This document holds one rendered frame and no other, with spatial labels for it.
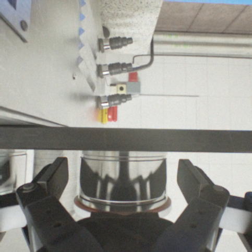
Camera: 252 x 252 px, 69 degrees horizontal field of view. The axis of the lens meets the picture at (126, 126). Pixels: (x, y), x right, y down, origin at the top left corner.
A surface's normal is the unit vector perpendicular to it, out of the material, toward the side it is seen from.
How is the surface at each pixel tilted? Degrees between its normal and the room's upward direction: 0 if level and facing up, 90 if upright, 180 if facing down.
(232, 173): 90
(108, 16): 0
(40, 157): 90
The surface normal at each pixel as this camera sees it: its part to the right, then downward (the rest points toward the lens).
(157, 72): 0.03, -0.08
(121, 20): -0.02, 1.00
